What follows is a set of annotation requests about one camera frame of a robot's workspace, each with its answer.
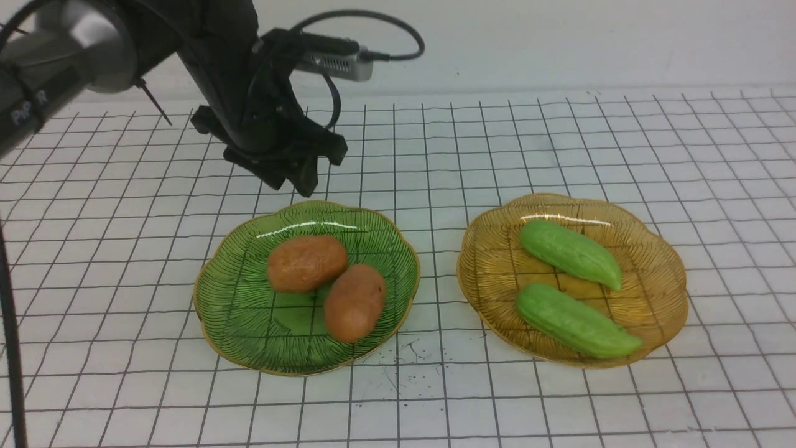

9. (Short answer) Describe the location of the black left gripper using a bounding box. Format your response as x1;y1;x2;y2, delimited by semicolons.
190;28;348;198

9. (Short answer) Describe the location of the brown potato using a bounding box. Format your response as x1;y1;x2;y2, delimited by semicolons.
266;235;349;293
323;263;387;343

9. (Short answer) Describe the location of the green gourd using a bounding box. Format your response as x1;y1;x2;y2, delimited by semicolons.
516;283;643;359
519;219;623;291

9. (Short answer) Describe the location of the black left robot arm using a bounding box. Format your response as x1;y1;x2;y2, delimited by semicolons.
1;1;348;197

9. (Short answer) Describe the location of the green glass plate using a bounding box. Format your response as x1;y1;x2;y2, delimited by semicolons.
193;200;420;376

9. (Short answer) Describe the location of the amber glass plate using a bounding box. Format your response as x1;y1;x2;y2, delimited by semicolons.
456;194;688;368

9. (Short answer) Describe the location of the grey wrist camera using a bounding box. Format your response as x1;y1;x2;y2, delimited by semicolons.
295;33;373;82

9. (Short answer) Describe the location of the black camera cable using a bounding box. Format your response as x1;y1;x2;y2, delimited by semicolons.
289;9;426;130

